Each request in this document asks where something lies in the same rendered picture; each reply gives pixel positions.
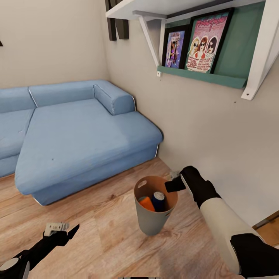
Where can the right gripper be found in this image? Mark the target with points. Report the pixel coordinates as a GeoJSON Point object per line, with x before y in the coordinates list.
{"type": "Point", "coordinates": [172, 186]}

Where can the trash can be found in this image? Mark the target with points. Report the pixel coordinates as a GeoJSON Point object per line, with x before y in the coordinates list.
{"type": "Point", "coordinates": [151, 223]}

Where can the can of soda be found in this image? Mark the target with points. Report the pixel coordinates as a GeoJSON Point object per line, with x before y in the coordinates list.
{"type": "Point", "coordinates": [146, 202]}
{"type": "Point", "coordinates": [158, 199]}

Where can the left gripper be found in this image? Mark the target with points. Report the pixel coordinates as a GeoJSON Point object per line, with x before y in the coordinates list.
{"type": "Point", "coordinates": [60, 238]}

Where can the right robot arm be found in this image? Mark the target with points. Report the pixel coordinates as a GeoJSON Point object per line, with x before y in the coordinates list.
{"type": "Point", "coordinates": [241, 248]}

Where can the shelf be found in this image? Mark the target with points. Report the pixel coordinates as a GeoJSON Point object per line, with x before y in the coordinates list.
{"type": "Point", "coordinates": [250, 47]}

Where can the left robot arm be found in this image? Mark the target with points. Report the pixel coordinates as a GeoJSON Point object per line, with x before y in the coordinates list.
{"type": "Point", "coordinates": [19, 266]}

